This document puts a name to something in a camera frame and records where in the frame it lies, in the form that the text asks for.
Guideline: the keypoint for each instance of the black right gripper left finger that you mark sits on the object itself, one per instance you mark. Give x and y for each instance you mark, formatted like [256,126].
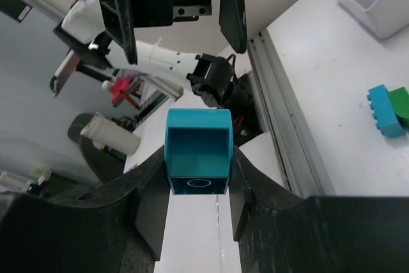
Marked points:
[118,227]

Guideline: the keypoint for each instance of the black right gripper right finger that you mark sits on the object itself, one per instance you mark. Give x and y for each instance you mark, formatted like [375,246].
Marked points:
[278,231]

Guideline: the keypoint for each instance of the blue frog-print lego brick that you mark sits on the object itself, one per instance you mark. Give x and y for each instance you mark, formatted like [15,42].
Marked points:
[198,151]

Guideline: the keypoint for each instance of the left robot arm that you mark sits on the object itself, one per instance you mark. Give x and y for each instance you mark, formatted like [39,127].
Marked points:
[101,35]

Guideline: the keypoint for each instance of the red plastic clamp part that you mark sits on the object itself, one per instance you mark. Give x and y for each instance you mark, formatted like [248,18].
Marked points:
[119,87]

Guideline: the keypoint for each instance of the white cylindrical bottle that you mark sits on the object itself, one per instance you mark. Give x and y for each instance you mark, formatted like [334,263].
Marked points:
[110,134]

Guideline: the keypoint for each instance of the teal rectangular lego brick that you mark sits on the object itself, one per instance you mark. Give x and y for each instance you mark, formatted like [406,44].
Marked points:
[383,112]

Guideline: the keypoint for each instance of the green lego brick on teal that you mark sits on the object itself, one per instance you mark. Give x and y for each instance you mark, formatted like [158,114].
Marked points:
[400,102]

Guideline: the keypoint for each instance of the aluminium rail frame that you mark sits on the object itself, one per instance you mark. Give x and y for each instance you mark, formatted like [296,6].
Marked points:
[300,163]

